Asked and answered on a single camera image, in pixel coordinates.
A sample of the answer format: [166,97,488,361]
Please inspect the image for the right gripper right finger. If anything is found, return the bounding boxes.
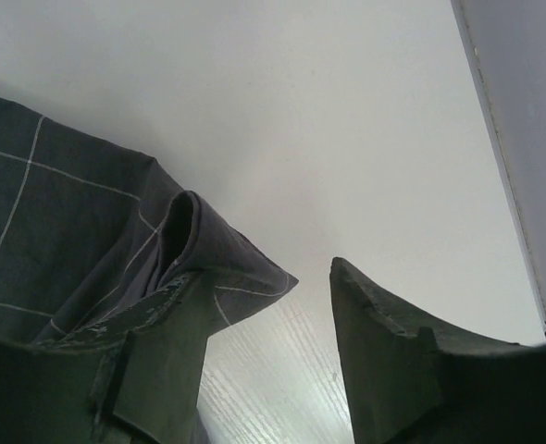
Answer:
[329,257,546,443]

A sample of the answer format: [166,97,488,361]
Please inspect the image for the grey checked cloth napkin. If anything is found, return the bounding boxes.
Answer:
[0,98,296,344]

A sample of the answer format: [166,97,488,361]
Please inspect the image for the right aluminium frame post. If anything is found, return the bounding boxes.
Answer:
[449,0,546,343]

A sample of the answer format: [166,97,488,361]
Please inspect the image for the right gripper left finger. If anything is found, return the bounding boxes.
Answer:
[0,273,212,443]

